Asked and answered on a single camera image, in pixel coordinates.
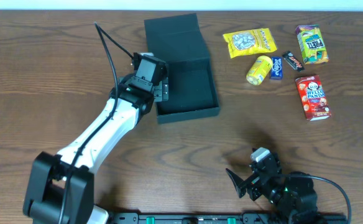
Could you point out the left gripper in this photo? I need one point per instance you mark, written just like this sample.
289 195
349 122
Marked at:
163 90

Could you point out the blue Eclipse mint tin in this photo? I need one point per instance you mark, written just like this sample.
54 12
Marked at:
277 69

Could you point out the yellow snack pouch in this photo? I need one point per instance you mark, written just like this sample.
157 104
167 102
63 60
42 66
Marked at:
250 42

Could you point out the green Pretz box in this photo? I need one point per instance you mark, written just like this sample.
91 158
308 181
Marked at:
311 44

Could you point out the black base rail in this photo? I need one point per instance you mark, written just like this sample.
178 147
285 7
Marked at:
245 218

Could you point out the black gift box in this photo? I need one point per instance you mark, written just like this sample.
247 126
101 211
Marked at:
191 87

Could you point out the red Hello Panda box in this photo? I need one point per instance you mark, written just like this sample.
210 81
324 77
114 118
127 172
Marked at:
313 98

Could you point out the yellow candy canister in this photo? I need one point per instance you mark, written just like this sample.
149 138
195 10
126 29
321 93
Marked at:
259 70

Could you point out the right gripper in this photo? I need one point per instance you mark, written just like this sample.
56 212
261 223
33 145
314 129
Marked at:
250 183

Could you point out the black Mars candy bar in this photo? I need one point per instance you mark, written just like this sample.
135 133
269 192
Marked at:
293 61

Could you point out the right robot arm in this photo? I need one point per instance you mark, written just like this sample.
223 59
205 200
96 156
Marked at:
293 197

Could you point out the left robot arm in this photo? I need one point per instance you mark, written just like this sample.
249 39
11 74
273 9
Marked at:
61 186

